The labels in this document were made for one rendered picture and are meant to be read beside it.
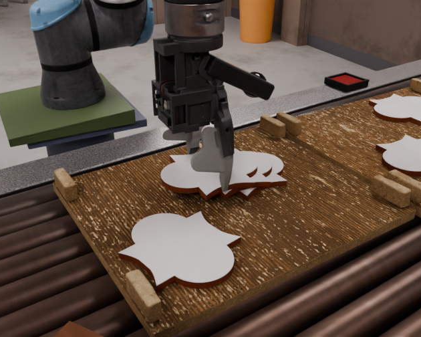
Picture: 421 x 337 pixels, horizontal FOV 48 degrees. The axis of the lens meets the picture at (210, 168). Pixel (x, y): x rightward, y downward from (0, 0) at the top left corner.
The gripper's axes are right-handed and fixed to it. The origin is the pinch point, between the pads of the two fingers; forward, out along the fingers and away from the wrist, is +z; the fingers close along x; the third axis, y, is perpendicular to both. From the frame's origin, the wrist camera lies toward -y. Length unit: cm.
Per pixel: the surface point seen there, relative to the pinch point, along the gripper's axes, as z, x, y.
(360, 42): 77, -272, -291
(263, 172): 0.9, 3.3, -7.4
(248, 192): 1.9, 5.7, -3.2
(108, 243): 2.8, 6.8, 17.9
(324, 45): 91, -321, -290
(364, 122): 3.0, -7.4, -37.6
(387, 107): 2.0, -9.4, -45.2
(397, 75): 5, -30, -71
